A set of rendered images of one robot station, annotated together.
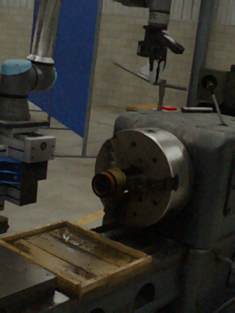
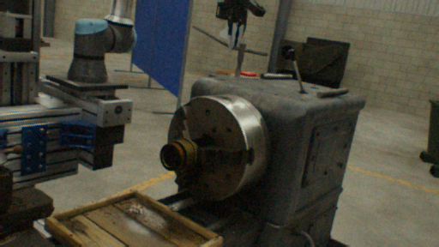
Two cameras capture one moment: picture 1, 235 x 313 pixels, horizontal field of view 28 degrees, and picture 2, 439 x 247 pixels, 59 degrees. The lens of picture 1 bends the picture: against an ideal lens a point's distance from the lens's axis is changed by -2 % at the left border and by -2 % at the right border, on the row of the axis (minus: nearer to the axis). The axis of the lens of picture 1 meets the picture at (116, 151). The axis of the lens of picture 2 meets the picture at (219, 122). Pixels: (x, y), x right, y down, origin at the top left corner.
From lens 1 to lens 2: 0.38 m
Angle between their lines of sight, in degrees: 3
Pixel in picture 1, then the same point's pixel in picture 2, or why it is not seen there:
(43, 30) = not seen: outside the picture
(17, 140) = (91, 104)
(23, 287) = not seen: outside the picture
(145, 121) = (221, 87)
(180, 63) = (263, 35)
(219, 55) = (297, 28)
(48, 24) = not seen: outside the picture
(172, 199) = (247, 173)
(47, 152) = (123, 116)
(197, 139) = (276, 108)
